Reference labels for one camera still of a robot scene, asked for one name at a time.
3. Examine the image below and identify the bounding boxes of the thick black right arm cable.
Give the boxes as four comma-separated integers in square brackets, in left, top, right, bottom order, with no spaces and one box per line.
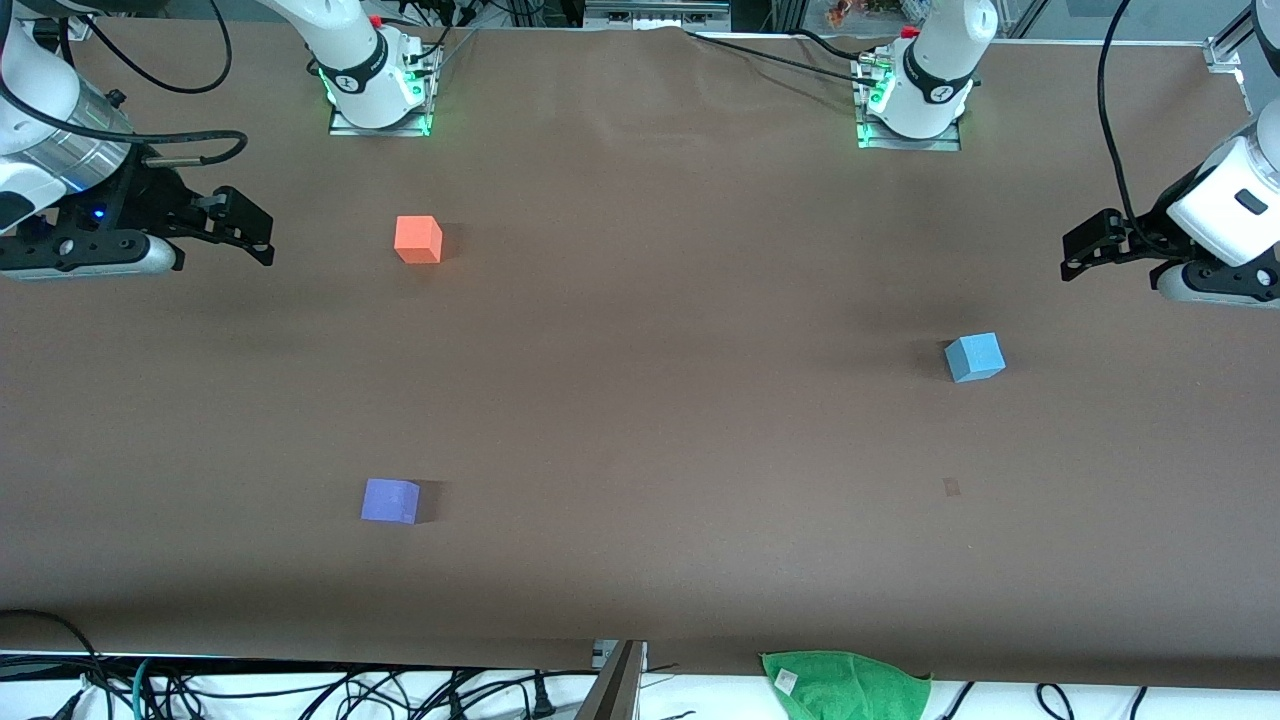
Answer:
[0,20,249,166]

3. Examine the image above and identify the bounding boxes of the brown table cover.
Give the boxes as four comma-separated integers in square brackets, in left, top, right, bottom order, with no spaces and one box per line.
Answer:
[0,20,1280,691]

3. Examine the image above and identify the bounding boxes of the orange foam block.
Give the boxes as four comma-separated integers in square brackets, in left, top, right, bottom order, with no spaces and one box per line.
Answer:
[394,215,444,265]

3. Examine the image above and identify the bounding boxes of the small white bracket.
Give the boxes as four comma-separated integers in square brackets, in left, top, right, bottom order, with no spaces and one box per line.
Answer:
[590,638,649,671]

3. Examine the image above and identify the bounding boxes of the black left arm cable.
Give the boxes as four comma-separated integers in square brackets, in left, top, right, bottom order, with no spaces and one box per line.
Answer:
[1097,0,1176,256]

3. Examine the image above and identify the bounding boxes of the grey metal post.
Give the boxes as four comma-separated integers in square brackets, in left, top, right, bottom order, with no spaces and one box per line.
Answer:
[575,640,646,720]

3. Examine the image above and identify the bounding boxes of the black floor cable loop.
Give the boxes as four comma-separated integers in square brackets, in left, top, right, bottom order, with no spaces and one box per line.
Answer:
[0,608,116,720]

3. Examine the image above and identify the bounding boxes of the long black table cable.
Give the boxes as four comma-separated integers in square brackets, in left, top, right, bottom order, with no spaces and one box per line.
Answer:
[685,28,881,86]

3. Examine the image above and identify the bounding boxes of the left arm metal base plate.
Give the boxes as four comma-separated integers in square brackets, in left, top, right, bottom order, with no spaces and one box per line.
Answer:
[852,55,963,153]

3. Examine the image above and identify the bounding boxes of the colourful small toys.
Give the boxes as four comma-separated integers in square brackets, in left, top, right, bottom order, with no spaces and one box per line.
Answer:
[825,0,901,26]

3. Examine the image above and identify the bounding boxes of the green microfibre cloth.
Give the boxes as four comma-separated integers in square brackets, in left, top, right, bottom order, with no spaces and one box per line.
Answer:
[760,651,933,720]

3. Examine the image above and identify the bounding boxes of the short black table cable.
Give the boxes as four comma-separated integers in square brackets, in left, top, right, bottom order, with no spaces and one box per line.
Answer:
[790,28,876,61]

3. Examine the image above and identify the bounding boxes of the thin black looping cable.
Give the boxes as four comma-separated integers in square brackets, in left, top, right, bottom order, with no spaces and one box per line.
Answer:
[60,0,234,96]

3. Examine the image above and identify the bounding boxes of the blue foam block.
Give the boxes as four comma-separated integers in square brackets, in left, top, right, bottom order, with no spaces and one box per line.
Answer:
[944,332,1007,384]

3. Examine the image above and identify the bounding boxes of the silver metal rail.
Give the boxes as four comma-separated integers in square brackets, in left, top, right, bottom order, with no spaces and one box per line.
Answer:
[585,0,731,31]

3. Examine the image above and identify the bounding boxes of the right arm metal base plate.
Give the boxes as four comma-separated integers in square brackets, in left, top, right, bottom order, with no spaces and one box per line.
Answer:
[328,40,441,138]

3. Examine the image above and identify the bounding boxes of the purple foam block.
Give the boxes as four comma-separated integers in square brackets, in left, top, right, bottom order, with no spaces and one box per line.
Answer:
[360,478,422,525]

